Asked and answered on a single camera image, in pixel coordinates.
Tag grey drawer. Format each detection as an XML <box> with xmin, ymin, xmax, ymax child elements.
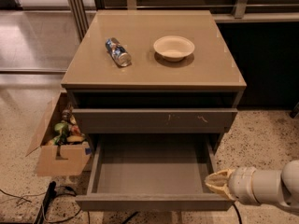
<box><xmin>76</xmin><ymin>134</ymin><xmax>233</xmax><ymax>212</ymax></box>
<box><xmin>73</xmin><ymin>108</ymin><xmax>237</xmax><ymax>133</ymax></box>

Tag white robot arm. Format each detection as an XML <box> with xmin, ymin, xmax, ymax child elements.
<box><xmin>205</xmin><ymin>160</ymin><xmax>299</xmax><ymax>214</ymax></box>

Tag grey top drawer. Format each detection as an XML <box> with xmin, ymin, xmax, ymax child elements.
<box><xmin>73</xmin><ymin>108</ymin><xmax>237</xmax><ymax>133</ymax></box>

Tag grey drawer cabinet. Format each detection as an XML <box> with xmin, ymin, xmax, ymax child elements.
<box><xmin>62</xmin><ymin>10</ymin><xmax>246</xmax><ymax>147</ymax></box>

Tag white paper bowl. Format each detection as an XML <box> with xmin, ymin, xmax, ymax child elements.
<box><xmin>153</xmin><ymin>35</ymin><xmax>195</xmax><ymax>62</ymax></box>

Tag blue silver soda can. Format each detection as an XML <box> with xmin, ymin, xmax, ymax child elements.
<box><xmin>106</xmin><ymin>37</ymin><xmax>132</xmax><ymax>67</ymax></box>

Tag assorted toys in box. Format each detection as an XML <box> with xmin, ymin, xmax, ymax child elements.
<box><xmin>46</xmin><ymin>104</ymin><xmax>86</xmax><ymax>146</ymax></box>

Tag black power strip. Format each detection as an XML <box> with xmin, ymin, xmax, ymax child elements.
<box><xmin>33</xmin><ymin>181</ymin><xmax>56</xmax><ymax>224</ymax></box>

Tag cardboard box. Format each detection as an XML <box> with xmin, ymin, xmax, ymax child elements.
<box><xmin>26</xmin><ymin>92</ymin><xmax>92</xmax><ymax>176</ymax></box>

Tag thin left floor cable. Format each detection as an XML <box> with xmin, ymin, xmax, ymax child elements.
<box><xmin>0</xmin><ymin>185</ymin><xmax>91</xmax><ymax>224</ymax></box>

